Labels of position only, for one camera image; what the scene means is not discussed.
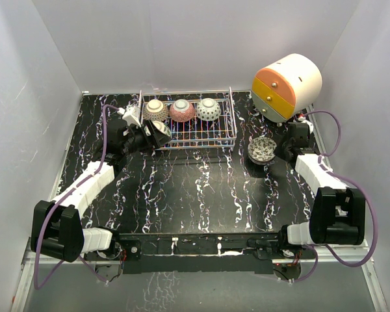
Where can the pink floral bowl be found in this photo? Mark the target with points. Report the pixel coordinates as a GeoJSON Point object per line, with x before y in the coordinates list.
{"type": "Point", "coordinates": [181, 110]}

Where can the green leaf bowl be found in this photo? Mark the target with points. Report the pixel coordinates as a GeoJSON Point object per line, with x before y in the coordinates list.
{"type": "Point", "coordinates": [164, 129]}

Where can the white diamond pattern bowl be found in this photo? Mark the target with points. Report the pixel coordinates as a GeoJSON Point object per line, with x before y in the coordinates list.
{"type": "Point", "coordinates": [208, 109]}

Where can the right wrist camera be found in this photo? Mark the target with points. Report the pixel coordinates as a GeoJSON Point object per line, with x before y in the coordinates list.
{"type": "Point", "coordinates": [303, 119]}

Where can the white wire dish rack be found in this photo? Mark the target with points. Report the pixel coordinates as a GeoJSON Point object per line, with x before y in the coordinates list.
{"type": "Point", "coordinates": [195, 133]}

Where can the black base frame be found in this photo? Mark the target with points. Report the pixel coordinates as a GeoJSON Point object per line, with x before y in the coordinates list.
{"type": "Point", "coordinates": [200, 252]}

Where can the round drawer cabinet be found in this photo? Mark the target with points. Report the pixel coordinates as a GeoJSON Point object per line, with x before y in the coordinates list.
{"type": "Point", "coordinates": [286, 87]}

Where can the red lattice blue-inside bowl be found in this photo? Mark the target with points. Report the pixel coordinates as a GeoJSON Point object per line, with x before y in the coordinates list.
{"type": "Point", "coordinates": [261, 163]}

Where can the aluminium rail frame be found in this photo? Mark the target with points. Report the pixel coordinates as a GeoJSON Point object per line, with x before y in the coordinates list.
{"type": "Point", "coordinates": [337, 217]}

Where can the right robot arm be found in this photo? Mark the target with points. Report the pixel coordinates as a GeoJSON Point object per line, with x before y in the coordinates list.
{"type": "Point", "coordinates": [338, 212]}

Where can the red dotted pink bowl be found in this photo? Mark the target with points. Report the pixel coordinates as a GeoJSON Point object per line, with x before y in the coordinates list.
{"type": "Point", "coordinates": [262, 148]}

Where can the beige patterned bowl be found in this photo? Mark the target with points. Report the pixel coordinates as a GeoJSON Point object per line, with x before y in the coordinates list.
{"type": "Point", "coordinates": [155, 110]}

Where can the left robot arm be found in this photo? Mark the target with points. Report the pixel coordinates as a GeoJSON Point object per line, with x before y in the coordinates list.
{"type": "Point", "coordinates": [56, 227]}

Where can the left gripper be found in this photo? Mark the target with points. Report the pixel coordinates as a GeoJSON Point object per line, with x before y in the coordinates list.
{"type": "Point", "coordinates": [155, 139]}

